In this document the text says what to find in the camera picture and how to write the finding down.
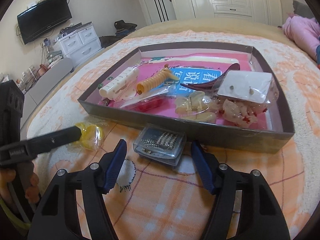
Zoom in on yellow bangle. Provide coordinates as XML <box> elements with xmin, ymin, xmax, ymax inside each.
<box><xmin>67</xmin><ymin>121</ymin><xmax>109</xmax><ymax>152</ymax></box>

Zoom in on sheer red-flowered hair scrunchie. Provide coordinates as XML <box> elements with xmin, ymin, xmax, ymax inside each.
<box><xmin>209</xmin><ymin>98</ymin><xmax>267</xmax><ymax>128</ymax></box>

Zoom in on clear box of hairpins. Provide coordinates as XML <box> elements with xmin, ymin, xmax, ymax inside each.
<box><xmin>133</xmin><ymin>125</ymin><xmax>187</xmax><ymax>167</ymax></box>

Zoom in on earring card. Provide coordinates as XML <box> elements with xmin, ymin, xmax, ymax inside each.
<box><xmin>212</xmin><ymin>70</ymin><xmax>279</xmax><ymax>105</ymax></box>

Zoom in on pink beads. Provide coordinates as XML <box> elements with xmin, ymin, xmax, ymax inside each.
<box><xmin>117</xmin><ymin>93</ymin><xmax>168</xmax><ymax>112</ymax></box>

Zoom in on person's left hand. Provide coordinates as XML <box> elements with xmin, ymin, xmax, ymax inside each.
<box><xmin>0</xmin><ymin>168</ymin><xmax>40</xmax><ymax>205</ymax></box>

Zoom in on beige claw hair clip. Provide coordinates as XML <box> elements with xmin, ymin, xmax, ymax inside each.
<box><xmin>175</xmin><ymin>91</ymin><xmax>217</xmax><ymax>124</ymax></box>

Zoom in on pink book in tray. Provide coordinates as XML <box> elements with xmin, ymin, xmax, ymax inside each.
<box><xmin>98</xmin><ymin>54</ymin><xmax>267</xmax><ymax>129</ymax></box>

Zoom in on white plastic drawer unit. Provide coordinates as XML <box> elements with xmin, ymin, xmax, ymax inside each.
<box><xmin>53</xmin><ymin>22</ymin><xmax>102</xmax><ymax>68</ymax></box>

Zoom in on maroon leaf hair clip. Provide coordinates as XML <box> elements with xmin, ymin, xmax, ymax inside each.
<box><xmin>183</xmin><ymin>63</ymin><xmax>241</xmax><ymax>92</ymax></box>

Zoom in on dark clothes pile on stool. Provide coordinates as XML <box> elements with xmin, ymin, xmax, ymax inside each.
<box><xmin>99</xmin><ymin>20</ymin><xmax>137</xmax><ymax>48</ymax></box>

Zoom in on blue floral quilt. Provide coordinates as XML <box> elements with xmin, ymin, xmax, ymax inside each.
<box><xmin>316</xmin><ymin>45</ymin><xmax>320</xmax><ymax>65</ymax></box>

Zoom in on tan bed cover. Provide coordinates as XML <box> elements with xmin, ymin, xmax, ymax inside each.
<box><xmin>29</xmin><ymin>18</ymin><xmax>319</xmax><ymax>126</ymax></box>

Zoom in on pink quilt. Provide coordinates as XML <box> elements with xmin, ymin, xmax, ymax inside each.
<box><xmin>282</xmin><ymin>15</ymin><xmax>319</xmax><ymax>62</ymax></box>

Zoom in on grey headboard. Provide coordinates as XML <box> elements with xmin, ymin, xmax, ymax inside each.
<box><xmin>292</xmin><ymin>0</ymin><xmax>315</xmax><ymax>19</ymax></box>

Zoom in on pink fluffy green-bead hair tie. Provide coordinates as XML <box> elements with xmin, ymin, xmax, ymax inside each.
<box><xmin>96</xmin><ymin>76</ymin><xmax>115</xmax><ymax>88</ymax></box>

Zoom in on black wall television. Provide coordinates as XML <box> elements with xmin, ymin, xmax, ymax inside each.
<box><xmin>17</xmin><ymin>0</ymin><xmax>72</xmax><ymax>44</ymax></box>

